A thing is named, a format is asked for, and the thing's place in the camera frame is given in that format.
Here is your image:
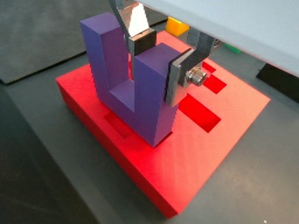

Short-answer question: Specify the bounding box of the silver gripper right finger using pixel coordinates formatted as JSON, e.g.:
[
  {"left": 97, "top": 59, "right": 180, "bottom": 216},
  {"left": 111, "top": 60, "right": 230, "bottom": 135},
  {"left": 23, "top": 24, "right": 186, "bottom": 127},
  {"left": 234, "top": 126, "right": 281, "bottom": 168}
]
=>
[{"left": 164, "top": 28, "right": 214, "bottom": 107}]

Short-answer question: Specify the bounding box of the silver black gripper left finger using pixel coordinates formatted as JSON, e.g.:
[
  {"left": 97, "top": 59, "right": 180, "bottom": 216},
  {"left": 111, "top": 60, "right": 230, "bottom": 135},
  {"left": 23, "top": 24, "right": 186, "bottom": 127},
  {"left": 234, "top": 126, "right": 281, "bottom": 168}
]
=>
[{"left": 107, "top": 0, "right": 156, "bottom": 67}]

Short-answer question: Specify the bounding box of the purple U-shaped block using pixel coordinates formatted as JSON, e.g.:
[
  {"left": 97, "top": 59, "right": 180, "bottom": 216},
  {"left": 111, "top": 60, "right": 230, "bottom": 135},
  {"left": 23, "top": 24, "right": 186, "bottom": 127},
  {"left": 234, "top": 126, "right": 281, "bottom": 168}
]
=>
[{"left": 79, "top": 12, "right": 178, "bottom": 146}]

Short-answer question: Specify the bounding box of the red slotted board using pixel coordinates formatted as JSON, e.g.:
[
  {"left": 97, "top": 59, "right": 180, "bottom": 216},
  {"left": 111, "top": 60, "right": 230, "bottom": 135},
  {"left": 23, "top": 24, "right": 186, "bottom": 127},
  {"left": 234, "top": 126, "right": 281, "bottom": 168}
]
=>
[{"left": 54, "top": 30, "right": 272, "bottom": 220}]

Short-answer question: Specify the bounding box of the black angle fixture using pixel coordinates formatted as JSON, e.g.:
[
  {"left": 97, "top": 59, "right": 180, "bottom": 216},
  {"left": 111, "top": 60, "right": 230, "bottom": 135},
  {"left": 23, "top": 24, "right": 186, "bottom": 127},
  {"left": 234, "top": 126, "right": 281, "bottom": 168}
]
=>
[{"left": 256, "top": 64, "right": 299, "bottom": 103}]

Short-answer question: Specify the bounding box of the yellow long block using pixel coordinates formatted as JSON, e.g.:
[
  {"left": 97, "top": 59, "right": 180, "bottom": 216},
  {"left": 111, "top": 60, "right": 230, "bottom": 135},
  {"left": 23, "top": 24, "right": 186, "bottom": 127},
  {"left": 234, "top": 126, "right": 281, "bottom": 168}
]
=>
[{"left": 165, "top": 17, "right": 189, "bottom": 37}]

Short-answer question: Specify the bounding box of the green zigzag block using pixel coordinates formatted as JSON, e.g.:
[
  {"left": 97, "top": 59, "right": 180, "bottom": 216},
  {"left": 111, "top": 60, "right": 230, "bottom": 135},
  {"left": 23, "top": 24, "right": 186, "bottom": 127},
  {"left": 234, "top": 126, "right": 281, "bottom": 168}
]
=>
[{"left": 224, "top": 44, "right": 241, "bottom": 54}]

